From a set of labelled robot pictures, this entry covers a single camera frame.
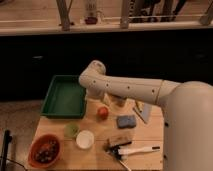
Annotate red apple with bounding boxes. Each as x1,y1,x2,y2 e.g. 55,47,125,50
97,107,109,119

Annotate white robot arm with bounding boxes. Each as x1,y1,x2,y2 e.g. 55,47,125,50
79,60,213,171

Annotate small green cup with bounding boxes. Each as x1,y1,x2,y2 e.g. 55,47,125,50
64,123,79,138

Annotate small dark glass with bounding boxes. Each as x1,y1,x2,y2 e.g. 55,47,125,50
114,96,126,107

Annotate blue sponge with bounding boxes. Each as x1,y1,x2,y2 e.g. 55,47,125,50
116,115,136,129

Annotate yellow corn cob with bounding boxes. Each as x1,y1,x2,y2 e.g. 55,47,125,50
135,101,144,112

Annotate green plastic tray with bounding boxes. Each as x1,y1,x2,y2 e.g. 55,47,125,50
42,75,86,119

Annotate brown scrub block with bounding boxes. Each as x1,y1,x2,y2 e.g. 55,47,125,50
104,135,132,151

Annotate grey blue cloth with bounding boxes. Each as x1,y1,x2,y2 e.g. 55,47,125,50
133,103,152,124

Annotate orange bowl with food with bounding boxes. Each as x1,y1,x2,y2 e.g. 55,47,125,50
28,134,61,168

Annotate white handled brush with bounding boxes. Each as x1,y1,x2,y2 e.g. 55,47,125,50
109,146,160,159

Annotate black stand post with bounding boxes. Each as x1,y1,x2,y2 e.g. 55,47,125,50
0,130,12,171

